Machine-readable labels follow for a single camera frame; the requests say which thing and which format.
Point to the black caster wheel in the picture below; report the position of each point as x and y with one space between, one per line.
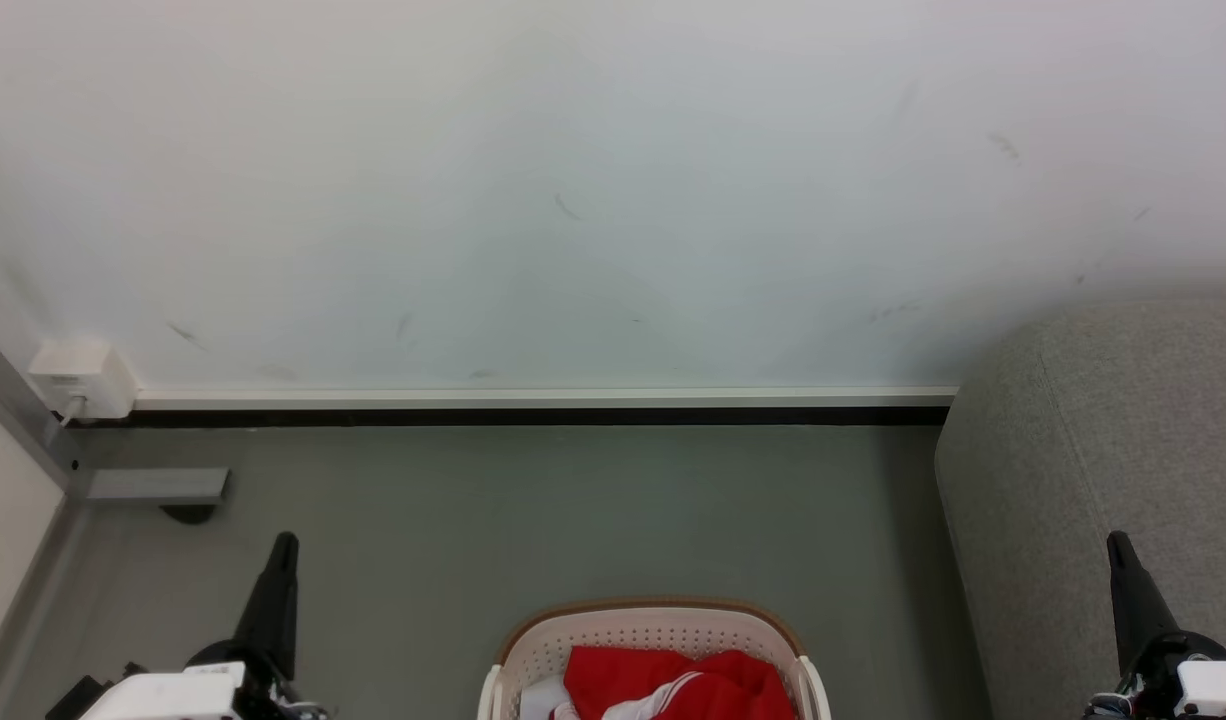
188 514

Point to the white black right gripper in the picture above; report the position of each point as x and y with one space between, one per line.
1208 690

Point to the cream plastic laundry basket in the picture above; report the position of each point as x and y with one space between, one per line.
653 625

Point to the red and white garment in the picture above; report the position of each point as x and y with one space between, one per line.
693 685

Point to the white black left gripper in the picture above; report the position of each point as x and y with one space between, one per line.
163 695

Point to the grey metal frame with foot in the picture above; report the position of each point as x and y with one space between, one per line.
153 485

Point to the white baseboard strip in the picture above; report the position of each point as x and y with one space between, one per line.
543 398

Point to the white wall socket box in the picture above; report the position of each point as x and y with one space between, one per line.
81 378

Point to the grey fabric sofa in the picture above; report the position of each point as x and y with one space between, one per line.
1093 480

